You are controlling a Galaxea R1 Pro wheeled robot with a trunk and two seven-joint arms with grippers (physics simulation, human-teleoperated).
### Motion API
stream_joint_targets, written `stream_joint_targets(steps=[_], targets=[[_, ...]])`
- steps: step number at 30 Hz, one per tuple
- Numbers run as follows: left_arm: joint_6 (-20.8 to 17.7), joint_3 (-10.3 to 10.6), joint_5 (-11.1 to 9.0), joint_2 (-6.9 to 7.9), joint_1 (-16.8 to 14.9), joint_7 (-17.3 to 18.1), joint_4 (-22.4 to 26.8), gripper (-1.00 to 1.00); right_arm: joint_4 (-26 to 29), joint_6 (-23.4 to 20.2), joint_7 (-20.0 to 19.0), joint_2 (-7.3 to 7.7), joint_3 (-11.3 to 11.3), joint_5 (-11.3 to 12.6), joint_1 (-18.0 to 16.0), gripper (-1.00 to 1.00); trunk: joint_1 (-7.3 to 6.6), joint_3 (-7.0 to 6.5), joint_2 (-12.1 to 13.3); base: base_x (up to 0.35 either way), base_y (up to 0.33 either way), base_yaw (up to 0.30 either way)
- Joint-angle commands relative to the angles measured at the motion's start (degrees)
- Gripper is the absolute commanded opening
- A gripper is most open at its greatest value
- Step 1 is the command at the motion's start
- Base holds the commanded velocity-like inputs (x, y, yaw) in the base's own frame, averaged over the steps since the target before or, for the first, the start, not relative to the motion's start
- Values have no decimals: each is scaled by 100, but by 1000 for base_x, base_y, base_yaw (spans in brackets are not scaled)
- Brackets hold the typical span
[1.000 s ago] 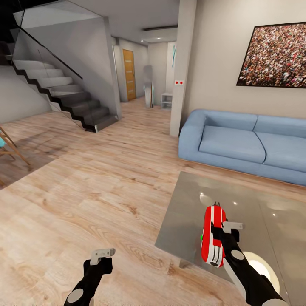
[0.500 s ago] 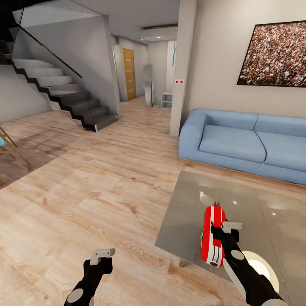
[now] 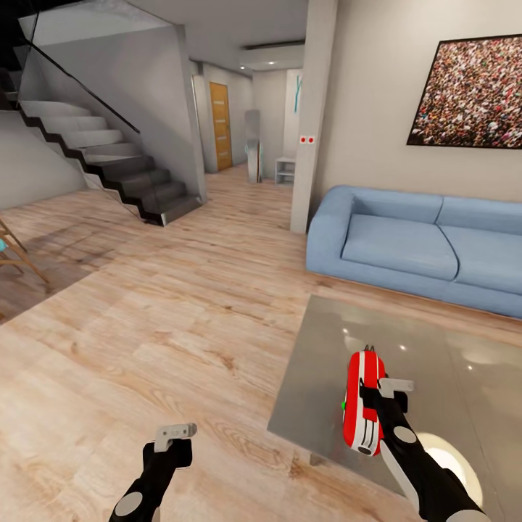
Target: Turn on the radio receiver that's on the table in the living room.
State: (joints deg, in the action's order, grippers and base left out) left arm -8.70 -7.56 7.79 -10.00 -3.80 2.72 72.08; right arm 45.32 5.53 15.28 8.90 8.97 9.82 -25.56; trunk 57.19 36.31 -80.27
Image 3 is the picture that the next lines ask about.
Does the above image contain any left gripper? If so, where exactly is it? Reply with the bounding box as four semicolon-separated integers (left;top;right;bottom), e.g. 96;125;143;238
143;438;192;483

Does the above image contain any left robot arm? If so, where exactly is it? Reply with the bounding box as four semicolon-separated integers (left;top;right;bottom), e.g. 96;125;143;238
108;423;197;522

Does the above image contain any radio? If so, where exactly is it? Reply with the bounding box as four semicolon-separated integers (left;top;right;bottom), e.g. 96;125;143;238
342;344;388;456

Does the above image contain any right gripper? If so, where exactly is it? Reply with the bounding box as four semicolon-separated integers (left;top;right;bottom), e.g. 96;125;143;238
359;378;407;418

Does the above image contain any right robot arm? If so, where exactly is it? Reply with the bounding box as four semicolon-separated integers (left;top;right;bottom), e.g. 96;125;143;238
359;378;492;522

